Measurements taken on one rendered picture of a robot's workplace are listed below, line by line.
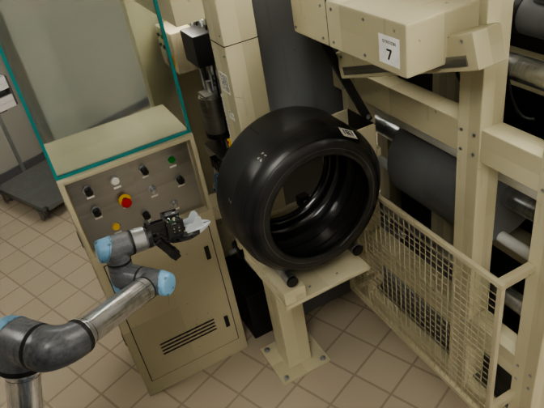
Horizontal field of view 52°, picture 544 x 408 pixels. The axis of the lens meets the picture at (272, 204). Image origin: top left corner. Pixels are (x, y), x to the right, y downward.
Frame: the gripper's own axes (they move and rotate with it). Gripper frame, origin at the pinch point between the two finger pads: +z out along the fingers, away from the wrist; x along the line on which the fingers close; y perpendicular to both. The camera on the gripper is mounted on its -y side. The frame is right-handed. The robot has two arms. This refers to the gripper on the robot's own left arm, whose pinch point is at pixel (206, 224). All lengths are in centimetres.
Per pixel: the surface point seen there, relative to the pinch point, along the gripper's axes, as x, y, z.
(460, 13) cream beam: -34, 65, 64
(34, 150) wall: 359, -120, -34
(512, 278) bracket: -59, -12, 76
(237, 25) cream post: 28, 54, 28
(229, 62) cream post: 27, 42, 24
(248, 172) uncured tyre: -4.4, 17.3, 13.9
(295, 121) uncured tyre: -0.4, 28.4, 33.6
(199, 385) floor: 42, -122, 0
